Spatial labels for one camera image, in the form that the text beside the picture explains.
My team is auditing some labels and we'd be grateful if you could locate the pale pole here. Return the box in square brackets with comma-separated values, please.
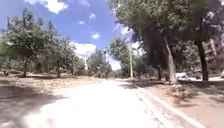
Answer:
[128, 43, 135, 80]

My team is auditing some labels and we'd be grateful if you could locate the brick building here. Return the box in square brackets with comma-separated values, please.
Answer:
[203, 33, 224, 73]

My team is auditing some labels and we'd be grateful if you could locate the large tree with pale trunk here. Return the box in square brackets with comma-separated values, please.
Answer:
[109, 0, 201, 86]

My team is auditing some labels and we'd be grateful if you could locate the row of trees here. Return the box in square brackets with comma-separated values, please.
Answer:
[0, 8, 115, 80]

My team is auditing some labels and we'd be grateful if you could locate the white car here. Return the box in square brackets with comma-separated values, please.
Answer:
[175, 72, 190, 81]

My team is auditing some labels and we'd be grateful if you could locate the stone kerb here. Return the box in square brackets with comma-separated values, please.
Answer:
[132, 86, 208, 128]

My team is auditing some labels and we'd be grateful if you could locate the pale dirt path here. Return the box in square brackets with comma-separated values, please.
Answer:
[0, 79, 169, 128]

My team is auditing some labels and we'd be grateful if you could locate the tree with dark trunk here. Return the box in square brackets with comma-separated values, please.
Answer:
[186, 0, 224, 83]

